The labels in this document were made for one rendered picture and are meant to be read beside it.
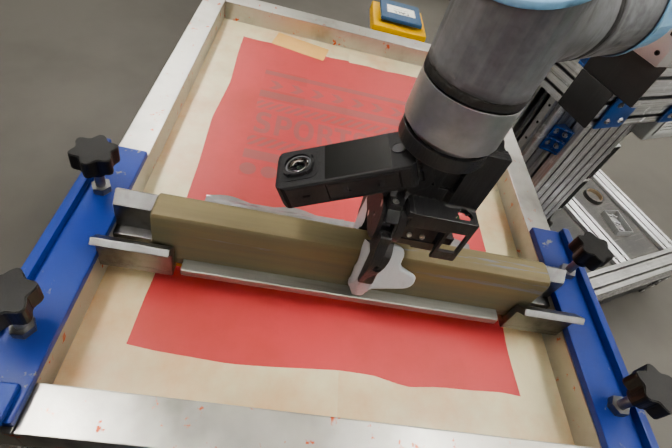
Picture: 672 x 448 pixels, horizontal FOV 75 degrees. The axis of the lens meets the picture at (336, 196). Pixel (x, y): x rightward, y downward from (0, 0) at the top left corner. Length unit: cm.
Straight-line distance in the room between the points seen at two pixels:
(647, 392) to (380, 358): 24
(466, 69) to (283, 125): 45
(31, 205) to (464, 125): 173
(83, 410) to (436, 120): 35
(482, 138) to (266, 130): 43
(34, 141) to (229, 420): 183
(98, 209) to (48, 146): 159
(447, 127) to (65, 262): 36
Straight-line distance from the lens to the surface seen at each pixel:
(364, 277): 41
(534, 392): 57
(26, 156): 208
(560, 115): 142
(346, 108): 77
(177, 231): 44
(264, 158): 64
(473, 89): 29
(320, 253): 43
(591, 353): 58
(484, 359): 56
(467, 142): 31
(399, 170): 33
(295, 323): 49
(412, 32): 111
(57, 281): 47
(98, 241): 46
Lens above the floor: 139
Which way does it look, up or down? 46 degrees down
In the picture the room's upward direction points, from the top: 20 degrees clockwise
